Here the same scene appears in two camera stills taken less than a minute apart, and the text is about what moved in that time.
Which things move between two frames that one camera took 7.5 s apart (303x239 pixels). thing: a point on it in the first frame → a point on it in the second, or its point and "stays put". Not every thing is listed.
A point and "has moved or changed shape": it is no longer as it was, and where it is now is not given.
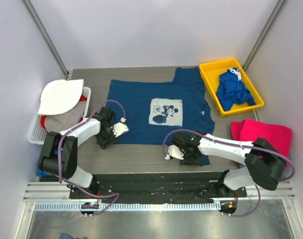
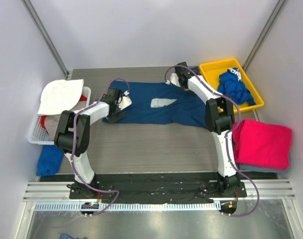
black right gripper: [193, 161] → [179, 75]
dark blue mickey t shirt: [154, 111] has moved or changed shape
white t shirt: [59, 95] stays put
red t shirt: [43, 117] stays put
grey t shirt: [59, 122] stays put
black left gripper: [104, 140] → [116, 115]
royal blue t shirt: [231, 91] stays put
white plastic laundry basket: [38, 134] stays put
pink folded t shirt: [276, 138] stays put
